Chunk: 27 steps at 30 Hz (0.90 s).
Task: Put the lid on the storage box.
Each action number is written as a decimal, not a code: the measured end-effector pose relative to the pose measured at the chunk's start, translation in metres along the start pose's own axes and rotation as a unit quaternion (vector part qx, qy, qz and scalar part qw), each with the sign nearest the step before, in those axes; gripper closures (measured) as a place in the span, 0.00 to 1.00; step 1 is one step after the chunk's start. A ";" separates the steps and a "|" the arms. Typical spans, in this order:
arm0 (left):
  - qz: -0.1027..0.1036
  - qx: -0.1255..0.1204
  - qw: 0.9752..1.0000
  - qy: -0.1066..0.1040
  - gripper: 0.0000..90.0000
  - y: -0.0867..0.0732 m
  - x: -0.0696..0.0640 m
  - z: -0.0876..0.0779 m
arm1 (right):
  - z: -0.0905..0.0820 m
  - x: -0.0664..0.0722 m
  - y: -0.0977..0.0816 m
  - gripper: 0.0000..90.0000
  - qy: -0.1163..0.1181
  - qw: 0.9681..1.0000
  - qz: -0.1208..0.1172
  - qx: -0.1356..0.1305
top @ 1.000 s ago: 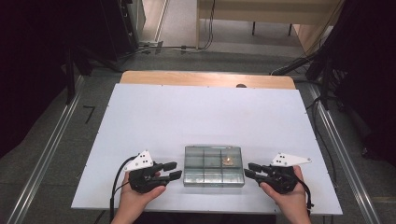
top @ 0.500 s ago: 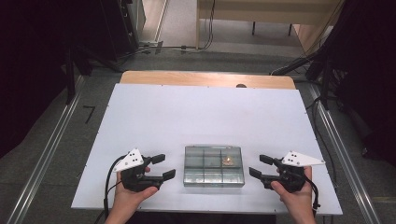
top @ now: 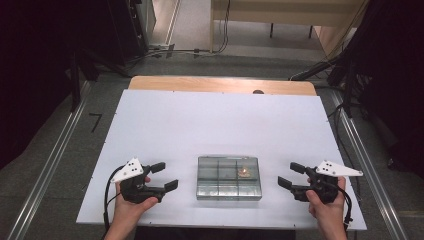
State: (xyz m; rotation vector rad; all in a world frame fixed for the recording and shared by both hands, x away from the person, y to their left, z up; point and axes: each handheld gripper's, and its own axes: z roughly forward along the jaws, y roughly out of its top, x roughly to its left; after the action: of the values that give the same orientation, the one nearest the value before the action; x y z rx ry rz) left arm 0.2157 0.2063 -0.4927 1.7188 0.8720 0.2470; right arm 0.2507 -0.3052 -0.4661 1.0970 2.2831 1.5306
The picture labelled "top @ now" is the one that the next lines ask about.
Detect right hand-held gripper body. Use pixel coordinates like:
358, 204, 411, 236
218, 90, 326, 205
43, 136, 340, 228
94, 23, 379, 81
289, 160, 365, 205

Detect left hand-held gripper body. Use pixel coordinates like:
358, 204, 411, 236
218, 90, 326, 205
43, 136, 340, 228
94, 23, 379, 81
110, 157, 167, 205

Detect small orange trinket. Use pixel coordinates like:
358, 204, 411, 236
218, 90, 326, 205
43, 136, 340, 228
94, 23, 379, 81
236, 167, 252, 180

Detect clear compartment storage box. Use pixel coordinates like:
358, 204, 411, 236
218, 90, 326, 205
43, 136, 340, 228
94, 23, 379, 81
195, 155, 263, 202

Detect person's right hand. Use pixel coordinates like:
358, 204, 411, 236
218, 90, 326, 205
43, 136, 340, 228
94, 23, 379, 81
305, 175, 348, 228

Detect person's left hand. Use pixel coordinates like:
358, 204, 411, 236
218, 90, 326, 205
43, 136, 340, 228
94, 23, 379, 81
113, 175, 160, 228

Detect white table board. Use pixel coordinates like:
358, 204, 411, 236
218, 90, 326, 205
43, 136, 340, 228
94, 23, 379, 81
75, 88, 368, 232

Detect wooden table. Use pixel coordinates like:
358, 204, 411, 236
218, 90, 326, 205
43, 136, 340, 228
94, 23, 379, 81
127, 75, 318, 97

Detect black stand bar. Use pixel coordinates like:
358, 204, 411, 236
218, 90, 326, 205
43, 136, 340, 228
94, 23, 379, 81
289, 59, 348, 82

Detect black curtain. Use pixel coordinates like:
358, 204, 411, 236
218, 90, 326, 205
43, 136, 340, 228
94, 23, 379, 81
326, 0, 424, 179
0, 0, 113, 172

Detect black cabinet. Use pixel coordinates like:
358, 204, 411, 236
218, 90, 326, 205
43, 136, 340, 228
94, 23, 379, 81
106, 0, 150, 66

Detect light wooden desk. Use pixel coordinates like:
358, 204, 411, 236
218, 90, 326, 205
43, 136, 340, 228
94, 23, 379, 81
208, 0, 369, 56

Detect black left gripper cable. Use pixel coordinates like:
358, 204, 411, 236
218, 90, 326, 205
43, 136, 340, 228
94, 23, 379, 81
103, 165, 125, 236

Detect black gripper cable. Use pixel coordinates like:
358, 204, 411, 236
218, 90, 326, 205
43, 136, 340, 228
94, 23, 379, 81
335, 186, 355, 232
103, 165, 125, 236

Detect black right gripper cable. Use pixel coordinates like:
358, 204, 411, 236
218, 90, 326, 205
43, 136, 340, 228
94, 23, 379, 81
335, 186, 355, 232

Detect thin black floor cable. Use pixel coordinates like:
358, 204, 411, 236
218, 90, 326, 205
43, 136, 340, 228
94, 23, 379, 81
327, 102, 358, 168

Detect aluminium floor rail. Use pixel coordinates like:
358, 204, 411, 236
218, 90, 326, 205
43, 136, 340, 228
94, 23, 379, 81
6, 79, 93, 240
328, 89, 410, 240

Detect black floor cables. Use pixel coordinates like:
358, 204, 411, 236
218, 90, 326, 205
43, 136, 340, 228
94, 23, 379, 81
131, 0, 233, 64

